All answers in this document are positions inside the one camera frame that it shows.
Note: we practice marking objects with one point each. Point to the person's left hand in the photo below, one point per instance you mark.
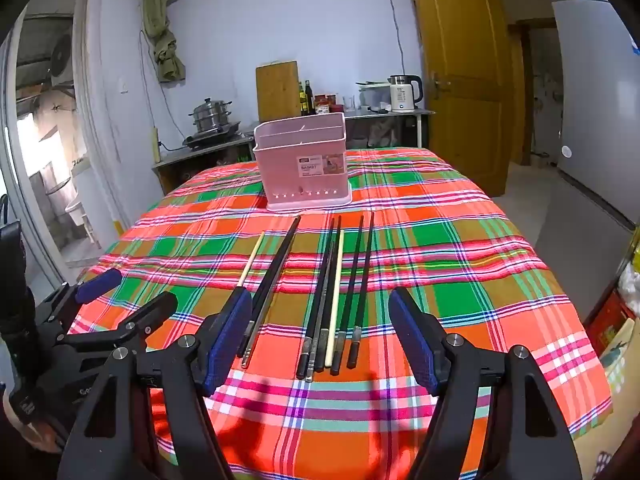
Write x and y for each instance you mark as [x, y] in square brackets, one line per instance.
[30, 437]

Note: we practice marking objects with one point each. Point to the low steel kitchen table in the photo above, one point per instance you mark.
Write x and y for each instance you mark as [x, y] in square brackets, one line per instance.
[175, 160]

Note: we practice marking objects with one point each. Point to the dark sauce bottle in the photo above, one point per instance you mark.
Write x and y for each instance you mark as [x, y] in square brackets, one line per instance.
[310, 100]

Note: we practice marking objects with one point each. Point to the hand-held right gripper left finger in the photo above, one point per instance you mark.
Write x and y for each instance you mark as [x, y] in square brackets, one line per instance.
[230, 340]

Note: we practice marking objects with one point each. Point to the olive oil bottle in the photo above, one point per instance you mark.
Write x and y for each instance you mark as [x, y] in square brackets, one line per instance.
[304, 102]

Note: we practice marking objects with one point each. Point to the small red jar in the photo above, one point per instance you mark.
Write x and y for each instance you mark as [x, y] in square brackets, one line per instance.
[333, 102]

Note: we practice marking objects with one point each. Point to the clear drinking glass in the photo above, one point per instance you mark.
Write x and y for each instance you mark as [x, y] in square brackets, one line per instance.
[350, 104]

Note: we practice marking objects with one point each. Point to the plaid tablecloth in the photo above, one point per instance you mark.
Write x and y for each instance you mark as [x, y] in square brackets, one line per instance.
[450, 270]

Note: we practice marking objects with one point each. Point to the olive green tied curtain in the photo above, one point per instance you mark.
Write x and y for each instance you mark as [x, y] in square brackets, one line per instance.
[162, 50]

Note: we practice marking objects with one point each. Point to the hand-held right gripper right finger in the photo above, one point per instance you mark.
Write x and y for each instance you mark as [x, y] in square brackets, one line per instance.
[415, 345]

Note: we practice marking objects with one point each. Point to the grey refrigerator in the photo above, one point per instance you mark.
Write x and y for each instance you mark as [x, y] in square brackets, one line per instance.
[595, 110]

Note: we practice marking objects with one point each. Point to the white electric kettle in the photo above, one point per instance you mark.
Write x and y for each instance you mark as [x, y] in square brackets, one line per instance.
[402, 95]

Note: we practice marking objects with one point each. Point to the pink utensil basket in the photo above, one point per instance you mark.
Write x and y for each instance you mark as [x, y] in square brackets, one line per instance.
[280, 180]

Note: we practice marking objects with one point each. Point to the dark grey chopstick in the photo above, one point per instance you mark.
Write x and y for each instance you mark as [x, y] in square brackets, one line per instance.
[309, 360]

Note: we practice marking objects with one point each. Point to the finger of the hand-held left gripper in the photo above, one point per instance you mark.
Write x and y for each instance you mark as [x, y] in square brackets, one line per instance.
[147, 315]
[100, 285]

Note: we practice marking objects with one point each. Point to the printed cardboard box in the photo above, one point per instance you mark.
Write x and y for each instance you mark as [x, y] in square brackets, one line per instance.
[617, 365]

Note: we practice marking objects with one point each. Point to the outdoor air conditioner unit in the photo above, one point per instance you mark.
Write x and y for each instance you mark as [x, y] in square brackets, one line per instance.
[62, 62]

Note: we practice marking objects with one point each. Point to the red label jar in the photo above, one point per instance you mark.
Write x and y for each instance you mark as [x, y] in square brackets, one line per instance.
[322, 105]

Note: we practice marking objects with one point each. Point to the beige power strip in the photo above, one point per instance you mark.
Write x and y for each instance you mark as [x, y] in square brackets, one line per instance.
[155, 145]

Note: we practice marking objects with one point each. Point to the clear plastic storage container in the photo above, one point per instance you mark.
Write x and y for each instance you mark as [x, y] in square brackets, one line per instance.
[372, 97]

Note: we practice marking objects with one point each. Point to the stainless steel steamer pot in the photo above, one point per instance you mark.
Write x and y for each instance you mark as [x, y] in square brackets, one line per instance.
[212, 115]

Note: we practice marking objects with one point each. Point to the yellow wooden door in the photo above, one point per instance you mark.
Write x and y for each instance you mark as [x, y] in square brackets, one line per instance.
[465, 60]

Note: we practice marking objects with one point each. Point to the black cooktop stove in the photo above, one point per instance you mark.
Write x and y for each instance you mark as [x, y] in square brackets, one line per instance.
[210, 137]

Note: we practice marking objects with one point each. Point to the wooden cutting board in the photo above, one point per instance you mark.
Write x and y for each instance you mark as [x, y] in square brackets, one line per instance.
[277, 92]

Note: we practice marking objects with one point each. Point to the white wall switch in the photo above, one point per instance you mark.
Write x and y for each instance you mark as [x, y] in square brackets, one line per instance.
[123, 86]

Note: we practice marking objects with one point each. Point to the red box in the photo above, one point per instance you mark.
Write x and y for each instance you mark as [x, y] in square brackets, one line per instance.
[610, 320]

